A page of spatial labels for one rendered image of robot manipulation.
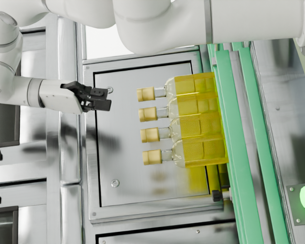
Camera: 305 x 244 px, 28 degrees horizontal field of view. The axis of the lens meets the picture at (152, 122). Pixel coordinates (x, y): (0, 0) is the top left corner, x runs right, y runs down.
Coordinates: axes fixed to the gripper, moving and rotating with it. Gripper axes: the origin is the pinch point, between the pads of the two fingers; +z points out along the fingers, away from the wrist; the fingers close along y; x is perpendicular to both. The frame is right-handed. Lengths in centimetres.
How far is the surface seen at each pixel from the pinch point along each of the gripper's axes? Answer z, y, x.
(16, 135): -26.3, -16.6, -5.5
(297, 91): 46.6, 15.4, -0.9
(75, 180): -5.5, -12.7, -17.6
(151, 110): 13.2, 1.5, -2.2
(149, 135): 14.1, 1.7, -9.2
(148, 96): 11.9, 1.0, 1.8
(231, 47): 30.5, 3.4, 17.0
